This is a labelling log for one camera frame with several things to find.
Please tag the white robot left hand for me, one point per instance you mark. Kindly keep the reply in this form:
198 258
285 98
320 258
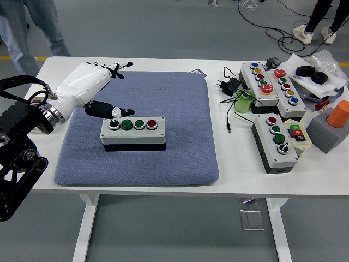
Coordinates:
79 84

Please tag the grey four-button control box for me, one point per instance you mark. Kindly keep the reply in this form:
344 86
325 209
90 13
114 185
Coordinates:
136 136
283 161

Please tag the five-button box, red mushroom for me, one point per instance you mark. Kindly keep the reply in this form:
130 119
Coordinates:
268 96
297 109

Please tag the person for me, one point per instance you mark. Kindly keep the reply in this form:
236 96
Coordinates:
317 13
16 41

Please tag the blue-grey padded mat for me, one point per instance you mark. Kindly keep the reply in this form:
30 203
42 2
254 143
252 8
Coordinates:
169 95

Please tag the purple card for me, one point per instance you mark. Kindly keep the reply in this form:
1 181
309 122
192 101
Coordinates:
198 71

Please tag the white table leg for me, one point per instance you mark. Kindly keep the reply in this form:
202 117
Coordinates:
84 232
280 232

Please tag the black power adapter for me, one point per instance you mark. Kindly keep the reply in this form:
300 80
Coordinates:
228 86

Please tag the green cylinder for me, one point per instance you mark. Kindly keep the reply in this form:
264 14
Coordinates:
242 103

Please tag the small black electrical module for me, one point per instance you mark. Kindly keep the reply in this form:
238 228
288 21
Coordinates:
273 62

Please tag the white paper sheet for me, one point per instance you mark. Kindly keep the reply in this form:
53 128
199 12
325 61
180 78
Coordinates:
293 64

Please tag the metal floor outlet plate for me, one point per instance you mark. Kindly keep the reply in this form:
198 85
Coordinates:
252 219

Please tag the red knob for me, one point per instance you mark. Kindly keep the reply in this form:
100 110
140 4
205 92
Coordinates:
321 105

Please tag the clear bubble wrap bag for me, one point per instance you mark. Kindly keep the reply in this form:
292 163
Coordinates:
325 61

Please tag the grey block holder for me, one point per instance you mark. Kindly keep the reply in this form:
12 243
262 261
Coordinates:
324 133

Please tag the blue-rimmed round disc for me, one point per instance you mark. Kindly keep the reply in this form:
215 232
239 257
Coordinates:
331 96

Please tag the orange cylinder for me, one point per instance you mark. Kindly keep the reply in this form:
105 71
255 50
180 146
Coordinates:
339 114

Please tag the small metal floor bracket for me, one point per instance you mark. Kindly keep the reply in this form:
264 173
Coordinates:
248 200

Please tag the cream three-button switch box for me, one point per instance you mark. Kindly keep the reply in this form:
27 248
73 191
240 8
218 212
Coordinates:
298 133

